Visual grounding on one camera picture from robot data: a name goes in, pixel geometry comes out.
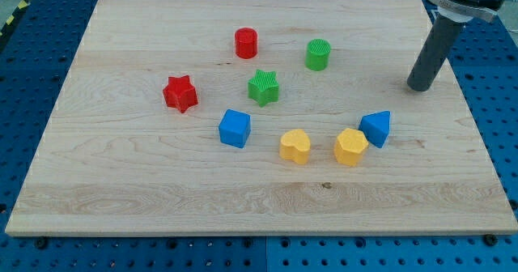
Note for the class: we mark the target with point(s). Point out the blue cube block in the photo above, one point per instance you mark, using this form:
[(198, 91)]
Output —
[(234, 128)]

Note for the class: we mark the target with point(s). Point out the green star block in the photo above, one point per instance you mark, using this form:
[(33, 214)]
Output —
[(263, 87)]

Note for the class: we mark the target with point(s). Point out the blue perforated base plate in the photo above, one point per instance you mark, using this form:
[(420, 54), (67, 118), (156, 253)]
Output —
[(33, 68)]

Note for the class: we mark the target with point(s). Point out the yellow heart block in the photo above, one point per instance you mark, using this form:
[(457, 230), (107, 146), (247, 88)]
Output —
[(295, 145)]

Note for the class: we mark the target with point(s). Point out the red star block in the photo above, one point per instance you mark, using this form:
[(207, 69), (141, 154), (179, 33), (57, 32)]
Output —
[(180, 93)]

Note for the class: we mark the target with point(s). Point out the red cylinder block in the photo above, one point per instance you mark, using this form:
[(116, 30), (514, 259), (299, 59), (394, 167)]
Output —
[(246, 43)]

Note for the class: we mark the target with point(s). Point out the blue triangle block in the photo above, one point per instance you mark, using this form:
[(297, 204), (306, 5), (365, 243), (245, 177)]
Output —
[(376, 127)]

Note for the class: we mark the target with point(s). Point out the green cylinder block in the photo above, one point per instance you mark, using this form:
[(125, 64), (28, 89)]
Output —
[(317, 54)]

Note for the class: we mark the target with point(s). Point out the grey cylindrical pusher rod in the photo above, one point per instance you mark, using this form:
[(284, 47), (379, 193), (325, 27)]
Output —
[(435, 49)]

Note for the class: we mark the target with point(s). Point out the yellow hexagon block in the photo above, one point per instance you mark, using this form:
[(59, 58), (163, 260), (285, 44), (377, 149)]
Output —
[(350, 147)]

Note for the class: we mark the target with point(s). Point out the light wooden board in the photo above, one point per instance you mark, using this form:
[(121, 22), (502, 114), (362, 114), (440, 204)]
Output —
[(115, 160)]

